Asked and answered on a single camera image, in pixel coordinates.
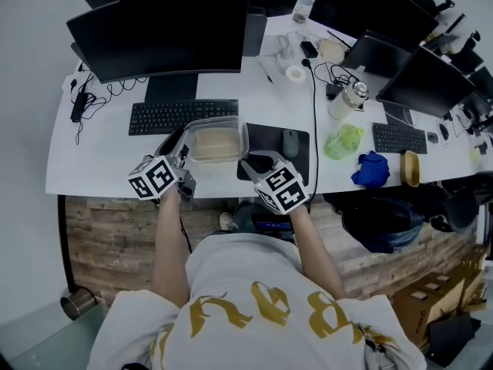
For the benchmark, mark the black flat box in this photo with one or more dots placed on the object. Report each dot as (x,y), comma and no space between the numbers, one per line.
(452,339)

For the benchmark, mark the yellow-green plastic bottle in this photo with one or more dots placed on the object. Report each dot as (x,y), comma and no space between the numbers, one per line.
(343,143)

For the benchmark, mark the grey box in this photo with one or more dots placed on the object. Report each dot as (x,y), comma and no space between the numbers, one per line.
(255,33)

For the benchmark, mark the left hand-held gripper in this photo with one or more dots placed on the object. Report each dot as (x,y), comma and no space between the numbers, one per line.
(154,177)

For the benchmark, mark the black and blue backpack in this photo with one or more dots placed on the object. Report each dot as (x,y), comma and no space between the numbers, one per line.
(381,226)

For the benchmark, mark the white shoe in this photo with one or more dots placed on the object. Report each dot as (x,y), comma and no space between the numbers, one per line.
(228,222)

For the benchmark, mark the cardboard boxes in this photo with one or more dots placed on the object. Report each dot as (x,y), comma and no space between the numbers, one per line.
(431,303)

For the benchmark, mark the black charger block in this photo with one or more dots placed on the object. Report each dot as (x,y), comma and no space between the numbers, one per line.
(309,49)

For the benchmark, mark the white shirt with gold print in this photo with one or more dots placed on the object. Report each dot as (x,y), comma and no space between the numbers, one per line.
(254,314)

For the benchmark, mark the person's left forearm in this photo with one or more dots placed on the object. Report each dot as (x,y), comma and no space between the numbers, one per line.
(169,253)

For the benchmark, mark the dark tilted monitor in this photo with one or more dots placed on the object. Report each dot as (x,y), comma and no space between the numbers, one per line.
(375,54)

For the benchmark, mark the pen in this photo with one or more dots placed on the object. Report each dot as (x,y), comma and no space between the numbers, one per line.
(266,72)

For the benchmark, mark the black flat monitor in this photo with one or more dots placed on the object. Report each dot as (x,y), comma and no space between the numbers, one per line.
(427,81)

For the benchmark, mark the clear plastic bag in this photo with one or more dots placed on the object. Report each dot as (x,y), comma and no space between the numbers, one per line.
(289,44)

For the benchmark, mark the clear plastic food container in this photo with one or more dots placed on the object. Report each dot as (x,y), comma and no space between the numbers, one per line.
(215,121)

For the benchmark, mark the black office chair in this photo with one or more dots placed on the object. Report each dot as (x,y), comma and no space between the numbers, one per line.
(462,206)

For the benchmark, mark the small black keyboard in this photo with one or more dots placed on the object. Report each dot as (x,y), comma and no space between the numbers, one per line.
(398,139)

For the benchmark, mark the black mouse pad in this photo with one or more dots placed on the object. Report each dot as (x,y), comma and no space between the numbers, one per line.
(265,137)

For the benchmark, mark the green glass table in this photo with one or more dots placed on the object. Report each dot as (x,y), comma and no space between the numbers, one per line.
(46,345)

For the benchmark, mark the metal bin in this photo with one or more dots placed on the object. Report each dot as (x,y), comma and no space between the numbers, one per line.
(79,303)

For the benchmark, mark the black device with screen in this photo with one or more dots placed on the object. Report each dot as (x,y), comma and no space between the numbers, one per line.
(271,226)

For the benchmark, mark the tan oval container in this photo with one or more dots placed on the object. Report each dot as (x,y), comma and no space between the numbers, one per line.
(409,168)

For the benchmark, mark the grey computer mouse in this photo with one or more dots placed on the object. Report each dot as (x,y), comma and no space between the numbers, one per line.
(290,143)

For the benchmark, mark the white tape roll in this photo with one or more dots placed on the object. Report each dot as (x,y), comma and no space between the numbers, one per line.
(296,73)

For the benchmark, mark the beige pouch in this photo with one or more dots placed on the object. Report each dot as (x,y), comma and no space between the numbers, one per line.
(331,49)

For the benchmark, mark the blue cloth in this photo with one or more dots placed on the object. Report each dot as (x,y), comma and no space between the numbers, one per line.
(371,170)

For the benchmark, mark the large black curved monitor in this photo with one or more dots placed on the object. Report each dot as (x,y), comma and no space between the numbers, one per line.
(161,33)

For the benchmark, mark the person's right forearm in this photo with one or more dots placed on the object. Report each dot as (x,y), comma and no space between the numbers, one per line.
(314,253)

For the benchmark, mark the small black mouse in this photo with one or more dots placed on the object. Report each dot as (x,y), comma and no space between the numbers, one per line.
(432,137)

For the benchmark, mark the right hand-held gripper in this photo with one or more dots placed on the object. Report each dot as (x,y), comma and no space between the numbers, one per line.
(283,189)

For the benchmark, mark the white bottle with steel cap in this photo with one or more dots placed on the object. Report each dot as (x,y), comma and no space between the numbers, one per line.
(346,100)

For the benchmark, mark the black power adapter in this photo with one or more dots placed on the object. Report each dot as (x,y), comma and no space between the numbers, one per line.
(78,106)

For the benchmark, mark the person's jeans leg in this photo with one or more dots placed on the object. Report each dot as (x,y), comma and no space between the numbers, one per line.
(246,216)

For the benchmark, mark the black background monitor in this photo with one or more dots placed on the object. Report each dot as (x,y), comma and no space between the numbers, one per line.
(369,6)

